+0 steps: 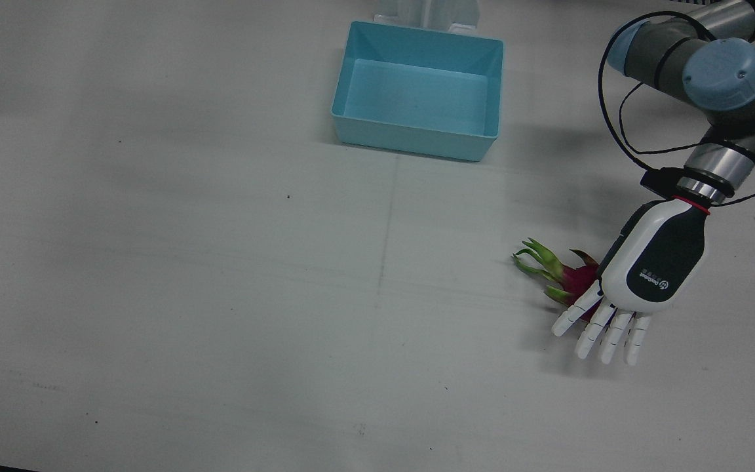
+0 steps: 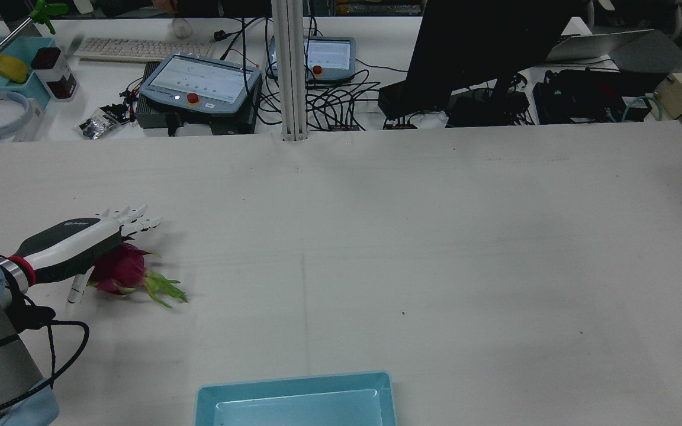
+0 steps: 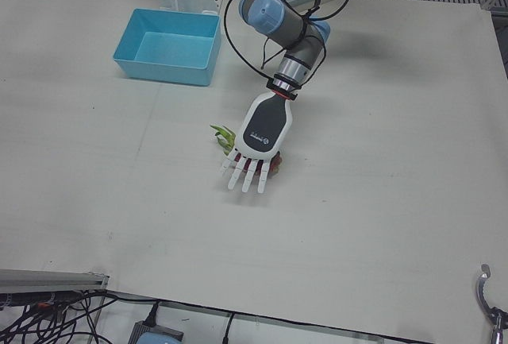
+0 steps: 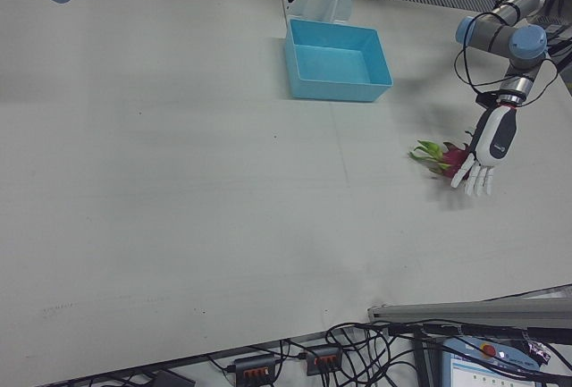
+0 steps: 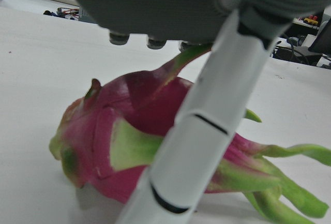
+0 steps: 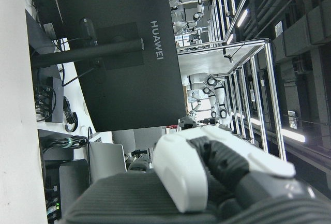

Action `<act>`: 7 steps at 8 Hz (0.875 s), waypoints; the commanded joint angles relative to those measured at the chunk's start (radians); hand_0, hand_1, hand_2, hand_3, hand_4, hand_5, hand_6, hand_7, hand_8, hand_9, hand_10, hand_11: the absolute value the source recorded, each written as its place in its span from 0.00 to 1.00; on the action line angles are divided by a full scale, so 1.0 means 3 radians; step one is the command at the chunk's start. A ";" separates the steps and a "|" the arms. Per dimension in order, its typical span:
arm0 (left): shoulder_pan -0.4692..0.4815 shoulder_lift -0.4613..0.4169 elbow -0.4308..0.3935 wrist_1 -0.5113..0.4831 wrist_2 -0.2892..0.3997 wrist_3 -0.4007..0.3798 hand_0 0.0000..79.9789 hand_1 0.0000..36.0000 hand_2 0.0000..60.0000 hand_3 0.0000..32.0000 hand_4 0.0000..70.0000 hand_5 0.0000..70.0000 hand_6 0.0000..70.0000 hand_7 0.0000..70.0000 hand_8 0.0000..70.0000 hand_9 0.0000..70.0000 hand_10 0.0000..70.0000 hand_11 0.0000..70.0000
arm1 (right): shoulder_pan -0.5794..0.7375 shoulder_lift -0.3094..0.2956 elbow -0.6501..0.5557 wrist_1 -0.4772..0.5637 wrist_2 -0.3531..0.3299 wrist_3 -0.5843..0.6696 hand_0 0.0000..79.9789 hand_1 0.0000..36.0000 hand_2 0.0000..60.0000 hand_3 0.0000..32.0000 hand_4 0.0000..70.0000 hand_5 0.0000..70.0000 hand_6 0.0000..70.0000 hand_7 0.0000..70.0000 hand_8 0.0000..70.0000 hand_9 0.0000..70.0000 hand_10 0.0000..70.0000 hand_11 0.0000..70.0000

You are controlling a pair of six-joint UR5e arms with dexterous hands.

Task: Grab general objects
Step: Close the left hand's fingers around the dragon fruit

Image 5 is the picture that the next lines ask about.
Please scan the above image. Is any left robot hand white grey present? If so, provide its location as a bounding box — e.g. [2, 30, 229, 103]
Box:
[55, 0, 331, 224]

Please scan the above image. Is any pink green dragon fruit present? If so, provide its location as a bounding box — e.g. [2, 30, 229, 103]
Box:
[49, 44, 331, 224]

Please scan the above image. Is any yellow red button box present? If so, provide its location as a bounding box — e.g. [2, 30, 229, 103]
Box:
[302, 14, 321, 26]

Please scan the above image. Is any black monitor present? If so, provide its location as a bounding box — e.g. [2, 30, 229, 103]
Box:
[308, 18, 331, 54]

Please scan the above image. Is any coloured wire bundle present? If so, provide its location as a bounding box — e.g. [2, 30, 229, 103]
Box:
[43, 6, 80, 22]

